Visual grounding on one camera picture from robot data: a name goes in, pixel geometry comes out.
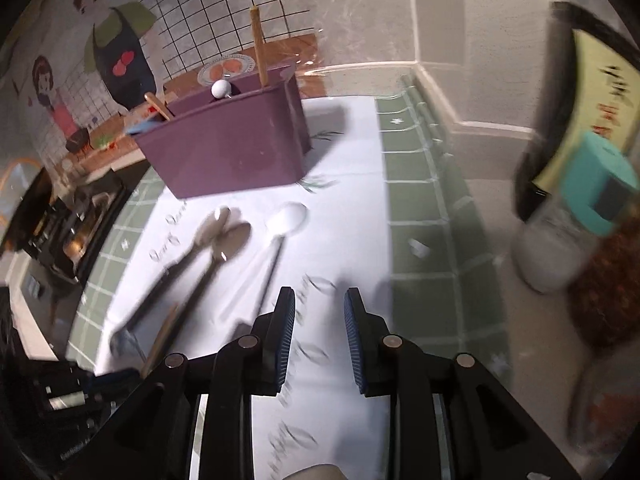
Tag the white spoon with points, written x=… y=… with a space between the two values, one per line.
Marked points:
x=287 y=219

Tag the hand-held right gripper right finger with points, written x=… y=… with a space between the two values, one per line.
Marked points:
x=355 y=340

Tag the cartoon wall poster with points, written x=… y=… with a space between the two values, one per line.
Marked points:
x=200 y=10

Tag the white deer-print cloth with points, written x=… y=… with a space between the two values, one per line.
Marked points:
x=340 y=185

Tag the black gas stove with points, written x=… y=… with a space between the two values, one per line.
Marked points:
x=65 y=245

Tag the purple utensil container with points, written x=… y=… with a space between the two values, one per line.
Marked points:
x=225 y=150

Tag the yellow-lidded chili jar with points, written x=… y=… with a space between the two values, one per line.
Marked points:
x=610 y=300

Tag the wooden chopstick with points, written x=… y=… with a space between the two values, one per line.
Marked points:
x=258 y=45
x=160 y=340

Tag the orange-capped plastic bottle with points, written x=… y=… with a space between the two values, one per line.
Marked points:
x=605 y=410

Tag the small white scrap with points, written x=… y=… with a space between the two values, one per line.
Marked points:
x=417 y=249

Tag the teal-capped salt shaker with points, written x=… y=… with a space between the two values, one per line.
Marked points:
x=550 y=250

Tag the blue spoon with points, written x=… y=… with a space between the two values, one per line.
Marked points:
x=142 y=127

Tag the soy sauce bottle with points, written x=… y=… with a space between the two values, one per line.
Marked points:
x=550 y=110

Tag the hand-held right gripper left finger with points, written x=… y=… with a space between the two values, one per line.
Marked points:
x=282 y=340

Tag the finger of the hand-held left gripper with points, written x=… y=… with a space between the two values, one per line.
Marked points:
x=112 y=382

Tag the green checked mat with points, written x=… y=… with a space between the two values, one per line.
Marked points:
x=415 y=200

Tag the black spoon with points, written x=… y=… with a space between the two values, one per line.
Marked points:
x=215 y=227

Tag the white ball-head utensil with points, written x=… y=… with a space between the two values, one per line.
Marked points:
x=219 y=89

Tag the orange-rimmed glass lid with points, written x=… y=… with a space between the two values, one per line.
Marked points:
x=15 y=185

